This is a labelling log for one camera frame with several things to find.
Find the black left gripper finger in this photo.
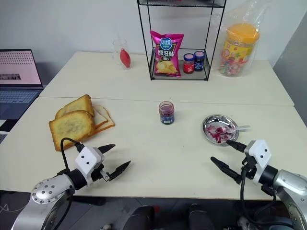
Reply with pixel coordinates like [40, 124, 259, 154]
[96, 144, 116, 155]
[104, 160, 131, 182]

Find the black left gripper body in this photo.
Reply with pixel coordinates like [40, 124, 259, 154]
[91, 159, 110, 182]

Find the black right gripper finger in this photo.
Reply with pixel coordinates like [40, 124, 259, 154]
[226, 140, 247, 152]
[210, 157, 242, 184]

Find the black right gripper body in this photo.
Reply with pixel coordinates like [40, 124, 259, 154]
[240, 155, 258, 181]

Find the white bread slice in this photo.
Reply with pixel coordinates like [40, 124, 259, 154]
[94, 112, 116, 135]
[92, 104, 113, 127]

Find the red jam smear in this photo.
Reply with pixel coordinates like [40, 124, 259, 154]
[204, 124, 235, 144]

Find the large toasted bread slice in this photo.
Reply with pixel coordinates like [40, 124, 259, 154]
[48, 110, 95, 152]

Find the open purple jam jar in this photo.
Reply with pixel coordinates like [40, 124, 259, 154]
[158, 101, 175, 125]

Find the blue jam jar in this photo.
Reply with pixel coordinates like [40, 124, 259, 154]
[193, 50, 206, 72]

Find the red jam jar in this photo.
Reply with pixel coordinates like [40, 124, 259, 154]
[183, 53, 195, 74]

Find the metal spoon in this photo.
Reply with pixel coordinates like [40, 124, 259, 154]
[215, 125, 251, 134]

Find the round metal plate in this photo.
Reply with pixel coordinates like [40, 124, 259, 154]
[201, 114, 240, 145]

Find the dark rounded shape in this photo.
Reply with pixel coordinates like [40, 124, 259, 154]
[124, 205, 156, 230]
[188, 203, 212, 230]

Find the candy jar with orange lid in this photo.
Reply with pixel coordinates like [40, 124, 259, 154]
[220, 23, 260, 78]

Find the clear glass cup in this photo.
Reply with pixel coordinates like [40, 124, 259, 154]
[112, 39, 129, 70]

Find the pink potato chips bag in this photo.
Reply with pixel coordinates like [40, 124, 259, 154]
[149, 30, 185, 78]

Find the open laptop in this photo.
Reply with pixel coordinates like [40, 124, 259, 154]
[0, 48, 45, 121]

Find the candy jar in plastic bag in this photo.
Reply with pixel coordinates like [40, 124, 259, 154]
[209, 0, 265, 78]

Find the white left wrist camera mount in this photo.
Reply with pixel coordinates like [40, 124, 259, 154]
[74, 146, 106, 187]

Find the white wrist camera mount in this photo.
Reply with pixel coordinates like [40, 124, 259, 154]
[243, 139, 273, 185]
[74, 146, 106, 187]

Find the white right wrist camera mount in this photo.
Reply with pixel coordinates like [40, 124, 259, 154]
[243, 139, 273, 185]

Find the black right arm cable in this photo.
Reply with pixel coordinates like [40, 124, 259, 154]
[239, 165, 288, 229]

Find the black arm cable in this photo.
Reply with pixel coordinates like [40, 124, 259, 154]
[56, 137, 85, 175]
[239, 165, 288, 229]

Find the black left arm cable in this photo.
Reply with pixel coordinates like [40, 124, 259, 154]
[56, 137, 85, 175]

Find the black wire shelf rack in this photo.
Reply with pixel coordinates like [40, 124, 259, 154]
[137, 0, 225, 81]

